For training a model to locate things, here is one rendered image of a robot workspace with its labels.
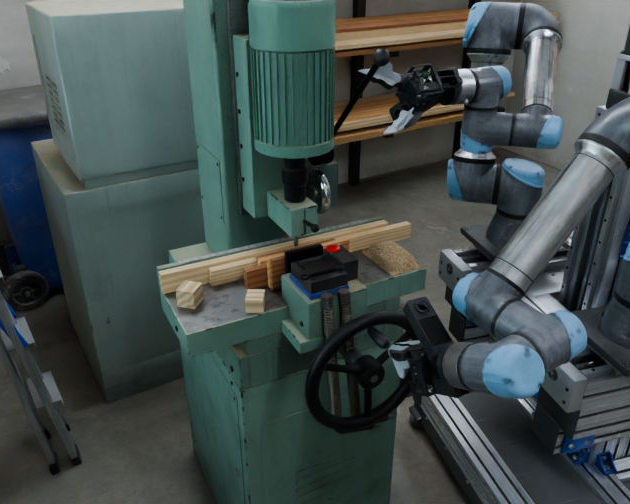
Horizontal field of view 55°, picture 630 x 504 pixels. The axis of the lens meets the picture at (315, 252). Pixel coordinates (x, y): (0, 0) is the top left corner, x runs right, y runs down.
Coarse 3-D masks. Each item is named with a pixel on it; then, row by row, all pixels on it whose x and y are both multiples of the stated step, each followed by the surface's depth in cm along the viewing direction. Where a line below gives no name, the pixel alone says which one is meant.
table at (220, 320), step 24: (360, 264) 148; (216, 288) 138; (240, 288) 138; (264, 288) 138; (384, 288) 143; (408, 288) 147; (168, 312) 135; (192, 312) 130; (216, 312) 130; (240, 312) 130; (264, 312) 130; (288, 312) 132; (192, 336) 123; (216, 336) 126; (240, 336) 129; (288, 336) 130
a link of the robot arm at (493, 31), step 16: (480, 16) 158; (496, 16) 157; (512, 16) 156; (464, 32) 161; (480, 32) 159; (496, 32) 158; (512, 32) 157; (480, 48) 160; (496, 48) 159; (512, 48) 162; (480, 64) 163; (496, 64) 162; (464, 160) 169; (480, 160) 168; (448, 176) 172; (464, 176) 170; (480, 176) 169; (448, 192) 175; (464, 192) 172; (480, 192) 170
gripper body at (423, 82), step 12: (408, 72) 127; (420, 72) 128; (432, 72) 127; (444, 72) 128; (456, 72) 128; (408, 84) 128; (420, 84) 124; (432, 84) 125; (444, 84) 129; (456, 84) 128; (408, 96) 129; (420, 96) 125; (432, 96) 127; (444, 96) 133; (456, 96) 131; (408, 108) 129; (420, 108) 129
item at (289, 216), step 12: (276, 192) 145; (276, 204) 142; (288, 204) 138; (300, 204) 138; (312, 204) 138; (276, 216) 144; (288, 216) 137; (300, 216) 137; (312, 216) 139; (288, 228) 139; (300, 228) 139
